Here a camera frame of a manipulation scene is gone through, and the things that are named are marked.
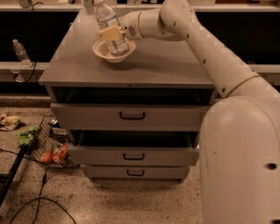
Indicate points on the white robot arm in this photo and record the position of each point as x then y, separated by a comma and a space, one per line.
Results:
240, 134

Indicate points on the white paper bowl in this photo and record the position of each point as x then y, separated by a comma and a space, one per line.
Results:
100, 49

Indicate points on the clear plastic water bottle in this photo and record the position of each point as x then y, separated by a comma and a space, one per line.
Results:
106, 17

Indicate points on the grey bottom drawer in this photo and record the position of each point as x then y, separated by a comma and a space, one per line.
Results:
132, 172

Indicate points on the crumpled snack wrapper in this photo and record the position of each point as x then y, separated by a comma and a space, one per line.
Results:
9, 123

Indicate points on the grey drawer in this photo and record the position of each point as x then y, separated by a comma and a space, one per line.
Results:
153, 118
132, 172
119, 148

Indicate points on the red snack packet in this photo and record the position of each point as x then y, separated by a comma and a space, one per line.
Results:
60, 153

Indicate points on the grey top drawer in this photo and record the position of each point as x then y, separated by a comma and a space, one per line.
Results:
153, 118

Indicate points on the red tomato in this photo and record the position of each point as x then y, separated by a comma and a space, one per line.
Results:
47, 158

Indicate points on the small bottle on ledge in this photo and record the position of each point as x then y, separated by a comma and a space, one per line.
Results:
22, 53

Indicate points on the grey middle drawer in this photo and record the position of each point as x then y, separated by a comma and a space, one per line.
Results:
119, 148

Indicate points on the wire mesh basket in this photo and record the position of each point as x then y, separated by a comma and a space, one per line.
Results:
50, 134

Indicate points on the grey drawer cabinet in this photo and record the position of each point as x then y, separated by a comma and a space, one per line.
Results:
156, 73

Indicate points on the black floor pole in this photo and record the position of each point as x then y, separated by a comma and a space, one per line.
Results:
11, 174

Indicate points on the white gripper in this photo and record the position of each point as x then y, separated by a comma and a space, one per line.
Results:
130, 24

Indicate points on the green snack bag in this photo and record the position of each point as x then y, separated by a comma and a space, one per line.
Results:
28, 136

